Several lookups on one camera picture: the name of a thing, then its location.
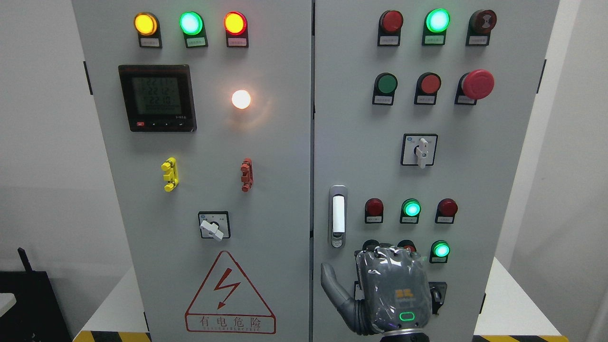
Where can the white cabinet base platform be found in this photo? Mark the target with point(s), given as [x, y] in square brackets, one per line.
[508, 315]

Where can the green push button upper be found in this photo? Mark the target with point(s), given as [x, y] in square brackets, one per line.
[384, 89]

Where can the white glowing indicator lamp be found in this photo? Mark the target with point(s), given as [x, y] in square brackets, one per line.
[241, 99]

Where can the black digital power meter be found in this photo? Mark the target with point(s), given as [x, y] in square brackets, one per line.
[158, 98]

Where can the red emergency stop mushroom button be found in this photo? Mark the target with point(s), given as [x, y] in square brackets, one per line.
[473, 86]

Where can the white lever selector switch lower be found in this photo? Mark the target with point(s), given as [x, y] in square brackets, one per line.
[357, 291]

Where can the white lever selector switch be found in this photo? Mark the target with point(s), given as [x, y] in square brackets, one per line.
[419, 149]
[214, 225]
[357, 291]

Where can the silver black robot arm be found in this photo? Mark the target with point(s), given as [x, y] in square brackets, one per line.
[405, 335]

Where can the green push button lower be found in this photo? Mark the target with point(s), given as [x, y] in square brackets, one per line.
[370, 245]

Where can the dark red buzzer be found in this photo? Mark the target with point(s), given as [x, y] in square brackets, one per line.
[480, 25]

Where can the green push button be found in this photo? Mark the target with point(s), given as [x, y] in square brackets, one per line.
[370, 245]
[384, 89]

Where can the black box with antenna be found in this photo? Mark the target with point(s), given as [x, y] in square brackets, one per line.
[36, 316]

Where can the silver door handle lock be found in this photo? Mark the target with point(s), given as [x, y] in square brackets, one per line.
[337, 215]

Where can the yellow indicator lamp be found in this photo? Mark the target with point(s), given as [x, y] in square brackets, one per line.
[147, 27]

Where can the red-orange indicator lamp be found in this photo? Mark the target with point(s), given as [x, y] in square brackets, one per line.
[236, 27]

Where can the red electric hazard warning sticker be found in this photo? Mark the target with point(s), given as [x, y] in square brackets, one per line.
[228, 302]

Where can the white lever selector switch upper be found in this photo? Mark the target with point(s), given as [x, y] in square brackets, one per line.
[419, 149]

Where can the red lamp middle left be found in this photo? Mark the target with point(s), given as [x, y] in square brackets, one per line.
[374, 209]

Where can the red push button upper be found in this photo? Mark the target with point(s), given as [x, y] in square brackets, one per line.
[427, 87]

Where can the green indicator lamp left door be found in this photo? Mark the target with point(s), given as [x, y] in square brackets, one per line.
[194, 30]

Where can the red lamp top right door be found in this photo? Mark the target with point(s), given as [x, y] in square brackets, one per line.
[389, 28]

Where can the dark red lamp middle right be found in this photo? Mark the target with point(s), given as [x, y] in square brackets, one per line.
[446, 211]

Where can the red terminal connector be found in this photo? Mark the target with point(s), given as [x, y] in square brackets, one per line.
[247, 178]

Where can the green lamp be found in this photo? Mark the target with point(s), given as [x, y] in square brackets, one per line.
[410, 211]
[439, 252]

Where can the black rotary knob switch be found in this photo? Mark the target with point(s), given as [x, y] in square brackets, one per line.
[438, 291]

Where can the green lamp lower right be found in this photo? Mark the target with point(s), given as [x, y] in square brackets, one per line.
[439, 252]

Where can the grey cabinet door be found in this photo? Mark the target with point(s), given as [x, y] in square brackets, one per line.
[270, 224]
[359, 144]

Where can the green lamp top right door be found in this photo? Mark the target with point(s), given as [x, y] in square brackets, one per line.
[435, 27]

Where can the white lever selector switch left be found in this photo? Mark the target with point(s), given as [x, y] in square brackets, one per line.
[214, 225]

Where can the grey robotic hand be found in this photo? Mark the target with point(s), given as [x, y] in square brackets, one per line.
[396, 291]

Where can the yellow terminal connector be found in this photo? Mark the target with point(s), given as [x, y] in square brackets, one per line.
[171, 176]

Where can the green lamp middle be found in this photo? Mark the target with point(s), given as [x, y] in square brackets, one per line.
[410, 211]

